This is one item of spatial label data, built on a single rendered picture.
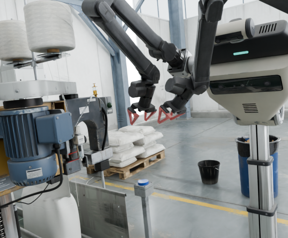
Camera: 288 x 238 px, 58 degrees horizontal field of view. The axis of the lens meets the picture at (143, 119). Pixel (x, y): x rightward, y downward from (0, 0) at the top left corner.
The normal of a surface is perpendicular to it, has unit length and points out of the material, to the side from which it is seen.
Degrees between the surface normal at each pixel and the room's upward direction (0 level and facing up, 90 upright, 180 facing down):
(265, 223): 90
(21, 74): 90
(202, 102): 90
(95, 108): 90
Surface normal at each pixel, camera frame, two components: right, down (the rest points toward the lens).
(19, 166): -0.08, 0.17
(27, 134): 0.42, 0.07
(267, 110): -0.40, 0.76
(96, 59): 0.79, 0.00
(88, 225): -0.60, 0.16
